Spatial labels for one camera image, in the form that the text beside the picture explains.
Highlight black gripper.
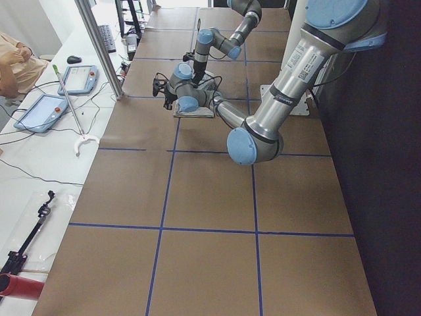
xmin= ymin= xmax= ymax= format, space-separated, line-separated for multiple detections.
xmin=193 ymin=61 xmax=207 ymax=88
xmin=163 ymin=86 xmax=178 ymax=110

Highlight striped polo shirt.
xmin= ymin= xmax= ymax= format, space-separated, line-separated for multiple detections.
xmin=173 ymin=72 xmax=222 ymax=119

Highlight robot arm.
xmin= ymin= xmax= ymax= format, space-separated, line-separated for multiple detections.
xmin=191 ymin=0 xmax=262 ymax=85
xmin=153 ymin=1 xmax=389 ymax=165

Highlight reacher grabber tool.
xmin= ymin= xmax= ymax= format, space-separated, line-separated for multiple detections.
xmin=53 ymin=65 xmax=99 ymax=157

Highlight far teach pendant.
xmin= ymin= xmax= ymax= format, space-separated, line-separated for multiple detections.
xmin=61 ymin=65 xmax=99 ymax=95

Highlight teach pendant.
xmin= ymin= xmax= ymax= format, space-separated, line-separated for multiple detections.
xmin=61 ymin=65 xmax=99 ymax=95
xmin=14 ymin=93 xmax=68 ymax=133

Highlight black keyboard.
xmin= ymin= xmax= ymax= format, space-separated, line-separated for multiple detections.
xmin=97 ymin=24 xmax=116 ymax=53

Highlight black computer mouse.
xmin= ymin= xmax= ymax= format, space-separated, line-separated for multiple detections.
xmin=66 ymin=55 xmax=82 ymax=65

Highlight near teach pendant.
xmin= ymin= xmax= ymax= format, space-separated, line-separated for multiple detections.
xmin=14 ymin=93 xmax=68 ymax=133

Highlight seated person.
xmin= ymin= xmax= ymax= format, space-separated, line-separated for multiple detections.
xmin=1 ymin=32 xmax=49 ymax=99

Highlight black tripod stick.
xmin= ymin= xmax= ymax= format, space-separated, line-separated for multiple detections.
xmin=0 ymin=190 xmax=56 ymax=276

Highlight red cylinder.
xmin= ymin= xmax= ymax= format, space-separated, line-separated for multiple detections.
xmin=1 ymin=273 xmax=45 ymax=301

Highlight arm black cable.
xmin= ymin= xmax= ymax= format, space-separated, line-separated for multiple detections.
xmin=197 ymin=75 xmax=224 ymax=109

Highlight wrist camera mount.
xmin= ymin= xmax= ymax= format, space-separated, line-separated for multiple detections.
xmin=152 ymin=72 xmax=168 ymax=97
xmin=182 ymin=52 xmax=195 ymax=62

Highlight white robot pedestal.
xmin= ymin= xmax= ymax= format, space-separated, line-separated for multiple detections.
xmin=256 ymin=1 xmax=310 ymax=124

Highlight aluminium frame post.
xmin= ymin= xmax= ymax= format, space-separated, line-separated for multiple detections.
xmin=74 ymin=0 xmax=124 ymax=100

